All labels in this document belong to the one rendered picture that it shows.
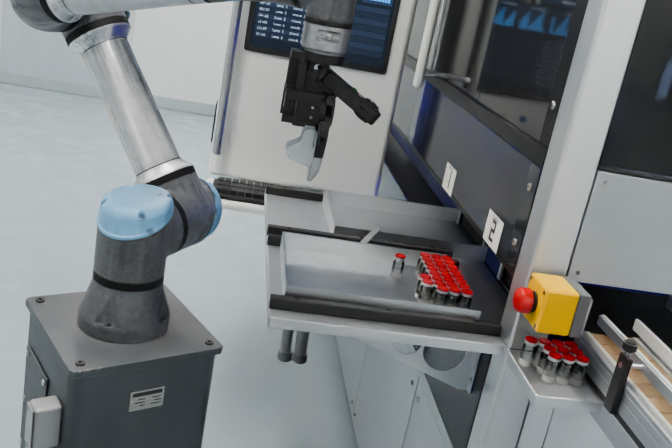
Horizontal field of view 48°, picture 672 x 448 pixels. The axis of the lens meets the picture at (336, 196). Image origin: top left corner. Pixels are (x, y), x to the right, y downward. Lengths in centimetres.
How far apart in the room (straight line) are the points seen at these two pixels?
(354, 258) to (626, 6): 70
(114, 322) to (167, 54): 555
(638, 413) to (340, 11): 72
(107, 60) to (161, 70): 538
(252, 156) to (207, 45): 457
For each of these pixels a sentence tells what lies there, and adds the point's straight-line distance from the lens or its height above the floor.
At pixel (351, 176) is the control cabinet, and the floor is 86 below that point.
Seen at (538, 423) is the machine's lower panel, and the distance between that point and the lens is 141.
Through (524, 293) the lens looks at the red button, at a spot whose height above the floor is 101.
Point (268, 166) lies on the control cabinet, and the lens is 218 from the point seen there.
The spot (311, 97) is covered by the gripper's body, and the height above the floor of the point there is 123.
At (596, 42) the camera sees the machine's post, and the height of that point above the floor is 139.
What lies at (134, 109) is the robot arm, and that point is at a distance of 138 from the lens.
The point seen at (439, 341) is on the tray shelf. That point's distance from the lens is 129.
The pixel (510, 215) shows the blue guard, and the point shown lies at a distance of 137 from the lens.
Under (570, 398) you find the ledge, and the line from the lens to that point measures 123.
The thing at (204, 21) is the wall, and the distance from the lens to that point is 669.
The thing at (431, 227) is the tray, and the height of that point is 88.
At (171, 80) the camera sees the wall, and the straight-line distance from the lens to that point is 678.
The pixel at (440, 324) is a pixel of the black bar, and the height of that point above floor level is 89.
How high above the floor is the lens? 143
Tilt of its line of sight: 16 degrees down
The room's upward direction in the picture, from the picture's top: 11 degrees clockwise
